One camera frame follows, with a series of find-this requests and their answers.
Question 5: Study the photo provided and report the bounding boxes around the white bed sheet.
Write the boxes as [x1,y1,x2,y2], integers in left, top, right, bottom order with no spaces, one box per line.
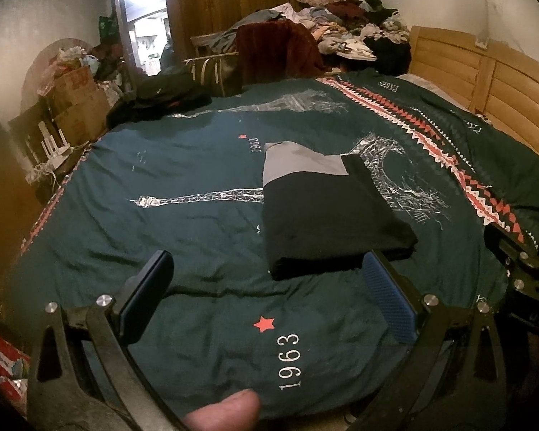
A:
[395,72,473,111]

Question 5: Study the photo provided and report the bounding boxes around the plain cardboard box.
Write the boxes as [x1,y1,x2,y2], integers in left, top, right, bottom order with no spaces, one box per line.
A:
[53,89,114,145]

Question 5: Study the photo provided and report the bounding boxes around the teal printed bed cover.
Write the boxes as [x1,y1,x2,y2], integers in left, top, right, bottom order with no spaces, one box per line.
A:
[9,69,539,422]

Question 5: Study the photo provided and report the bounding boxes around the black and grey jacket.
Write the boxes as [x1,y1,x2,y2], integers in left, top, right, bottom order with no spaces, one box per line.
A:
[261,141,419,282]

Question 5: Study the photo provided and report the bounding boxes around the black clothing heap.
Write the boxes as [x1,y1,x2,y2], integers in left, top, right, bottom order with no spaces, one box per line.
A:
[107,66,215,129]

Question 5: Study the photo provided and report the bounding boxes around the round board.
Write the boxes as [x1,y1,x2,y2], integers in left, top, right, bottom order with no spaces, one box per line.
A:
[22,37,96,115]

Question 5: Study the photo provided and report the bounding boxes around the grey clothes heap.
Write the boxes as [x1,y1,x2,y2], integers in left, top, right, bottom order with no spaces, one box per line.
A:
[209,4,299,55]

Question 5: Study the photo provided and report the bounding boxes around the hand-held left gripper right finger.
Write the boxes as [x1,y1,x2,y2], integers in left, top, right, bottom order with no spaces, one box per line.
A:
[346,249,509,431]

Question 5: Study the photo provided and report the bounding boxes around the white wall conduit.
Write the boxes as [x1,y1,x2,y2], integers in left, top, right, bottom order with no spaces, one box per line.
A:
[473,0,493,51]

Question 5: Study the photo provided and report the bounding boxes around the cardboard box with red print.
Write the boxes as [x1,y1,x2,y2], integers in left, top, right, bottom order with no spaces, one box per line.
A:
[49,65,98,100]

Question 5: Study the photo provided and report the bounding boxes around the dark wooden cabinet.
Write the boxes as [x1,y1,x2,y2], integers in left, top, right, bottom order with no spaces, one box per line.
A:
[0,90,44,254]

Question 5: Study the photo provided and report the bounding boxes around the green bag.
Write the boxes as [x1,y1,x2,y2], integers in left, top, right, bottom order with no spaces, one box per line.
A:
[98,13,118,48]

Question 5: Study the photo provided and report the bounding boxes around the brown handbag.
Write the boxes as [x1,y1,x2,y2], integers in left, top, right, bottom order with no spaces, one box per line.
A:
[183,51,242,98]

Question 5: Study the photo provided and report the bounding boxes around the red printed packages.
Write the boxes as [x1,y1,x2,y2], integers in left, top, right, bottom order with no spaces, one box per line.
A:
[0,318,33,410]

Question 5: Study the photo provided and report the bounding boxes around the pile of mixed clothes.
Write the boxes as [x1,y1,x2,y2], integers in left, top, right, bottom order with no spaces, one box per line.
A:
[294,0,415,76]

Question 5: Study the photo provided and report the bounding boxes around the heap of plastic bags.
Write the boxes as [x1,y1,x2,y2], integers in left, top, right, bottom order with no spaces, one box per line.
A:
[37,45,103,96]

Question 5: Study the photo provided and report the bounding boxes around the open doorway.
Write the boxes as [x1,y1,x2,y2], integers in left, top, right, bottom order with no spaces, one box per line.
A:
[116,0,172,78]

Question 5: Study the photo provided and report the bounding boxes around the wooden headboard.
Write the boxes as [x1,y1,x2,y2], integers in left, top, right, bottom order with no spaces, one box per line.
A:
[406,24,539,172]

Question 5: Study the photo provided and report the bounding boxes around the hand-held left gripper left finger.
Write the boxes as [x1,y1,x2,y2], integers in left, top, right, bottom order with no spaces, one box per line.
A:
[26,249,186,431]

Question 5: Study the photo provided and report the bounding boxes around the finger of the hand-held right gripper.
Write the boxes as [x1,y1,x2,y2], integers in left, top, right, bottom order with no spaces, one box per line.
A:
[483,223,539,264]

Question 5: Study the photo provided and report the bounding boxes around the person's left hand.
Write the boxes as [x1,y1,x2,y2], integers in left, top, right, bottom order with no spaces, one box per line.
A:
[182,388,262,431]

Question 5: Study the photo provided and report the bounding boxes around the maroon fleece blanket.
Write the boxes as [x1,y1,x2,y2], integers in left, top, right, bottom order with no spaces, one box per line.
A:
[235,19,328,89]

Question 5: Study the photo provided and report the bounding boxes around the white router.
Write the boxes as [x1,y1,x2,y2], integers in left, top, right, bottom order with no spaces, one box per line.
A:
[37,125,73,168]

